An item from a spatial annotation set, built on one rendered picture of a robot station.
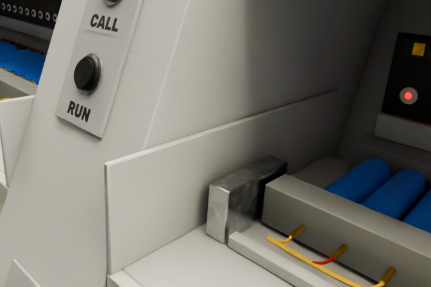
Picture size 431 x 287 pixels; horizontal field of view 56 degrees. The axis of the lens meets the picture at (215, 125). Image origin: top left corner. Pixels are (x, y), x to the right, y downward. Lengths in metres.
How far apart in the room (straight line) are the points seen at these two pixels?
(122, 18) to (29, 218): 0.11
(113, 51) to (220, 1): 0.05
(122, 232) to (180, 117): 0.05
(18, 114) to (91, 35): 0.06
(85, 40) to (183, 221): 0.10
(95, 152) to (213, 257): 0.07
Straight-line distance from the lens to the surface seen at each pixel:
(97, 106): 0.19
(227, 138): 0.20
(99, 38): 0.20
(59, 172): 0.21
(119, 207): 0.17
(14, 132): 0.24
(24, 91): 0.35
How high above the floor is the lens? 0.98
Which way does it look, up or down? 4 degrees down
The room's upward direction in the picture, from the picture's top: 17 degrees clockwise
